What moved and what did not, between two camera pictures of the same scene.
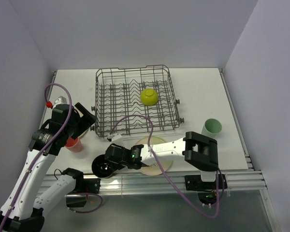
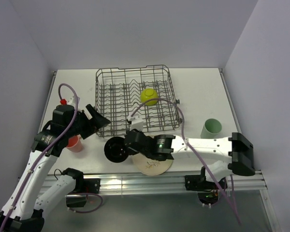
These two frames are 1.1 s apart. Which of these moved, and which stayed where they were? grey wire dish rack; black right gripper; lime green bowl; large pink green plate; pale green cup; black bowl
Moved: black right gripper; black bowl
Stayed: grey wire dish rack; large pink green plate; lime green bowl; pale green cup
